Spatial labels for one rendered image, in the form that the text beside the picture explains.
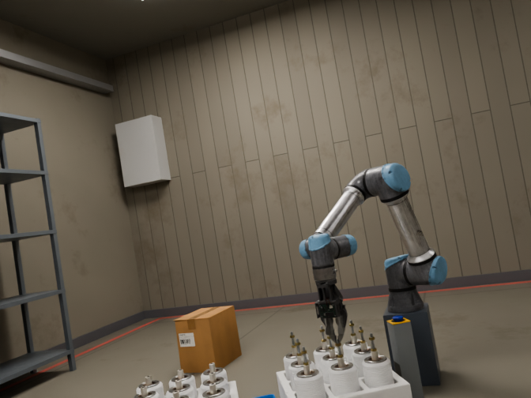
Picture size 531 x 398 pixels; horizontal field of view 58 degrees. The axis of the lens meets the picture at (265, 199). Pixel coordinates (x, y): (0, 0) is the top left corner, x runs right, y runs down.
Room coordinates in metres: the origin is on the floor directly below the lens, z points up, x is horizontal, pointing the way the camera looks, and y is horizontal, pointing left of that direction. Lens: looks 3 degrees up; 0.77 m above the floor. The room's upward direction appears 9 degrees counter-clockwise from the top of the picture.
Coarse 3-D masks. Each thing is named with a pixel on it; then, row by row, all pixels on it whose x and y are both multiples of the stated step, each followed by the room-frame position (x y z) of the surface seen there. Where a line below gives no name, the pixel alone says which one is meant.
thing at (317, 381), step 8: (296, 376) 1.60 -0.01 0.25; (320, 376) 1.58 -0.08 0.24; (296, 384) 1.59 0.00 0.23; (304, 384) 1.56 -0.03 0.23; (312, 384) 1.56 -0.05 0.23; (320, 384) 1.58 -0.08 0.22; (296, 392) 1.60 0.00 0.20; (304, 392) 1.57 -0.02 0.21; (312, 392) 1.56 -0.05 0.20; (320, 392) 1.57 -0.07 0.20
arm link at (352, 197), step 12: (360, 180) 1.91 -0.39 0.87; (348, 192) 1.90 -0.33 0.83; (360, 192) 1.90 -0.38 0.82; (336, 204) 1.88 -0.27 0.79; (348, 204) 1.86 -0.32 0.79; (360, 204) 1.94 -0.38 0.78; (336, 216) 1.82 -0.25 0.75; (348, 216) 1.86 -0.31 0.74; (324, 228) 1.78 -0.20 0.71; (336, 228) 1.80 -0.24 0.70; (300, 252) 1.78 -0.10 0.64
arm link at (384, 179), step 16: (368, 176) 1.88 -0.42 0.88; (384, 176) 1.82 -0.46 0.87; (400, 176) 1.82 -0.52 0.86; (368, 192) 1.90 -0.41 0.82; (384, 192) 1.85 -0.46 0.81; (400, 192) 1.84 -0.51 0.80; (400, 208) 1.87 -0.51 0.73; (400, 224) 1.90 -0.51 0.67; (416, 224) 1.90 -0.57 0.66; (416, 240) 1.90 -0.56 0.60; (416, 256) 1.92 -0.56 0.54; (432, 256) 1.91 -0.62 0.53; (416, 272) 1.95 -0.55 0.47; (432, 272) 1.90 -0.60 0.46
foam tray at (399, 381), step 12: (288, 384) 1.75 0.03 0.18; (324, 384) 1.69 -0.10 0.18; (360, 384) 1.63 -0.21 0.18; (396, 384) 1.58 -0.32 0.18; (408, 384) 1.57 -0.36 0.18; (288, 396) 1.63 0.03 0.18; (336, 396) 1.56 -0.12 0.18; (348, 396) 1.55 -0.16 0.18; (360, 396) 1.55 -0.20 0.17; (372, 396) 1.55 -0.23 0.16; (384, 396) 1.56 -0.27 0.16; (396, 396) 1.56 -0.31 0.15; (408, 396) 1.57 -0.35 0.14
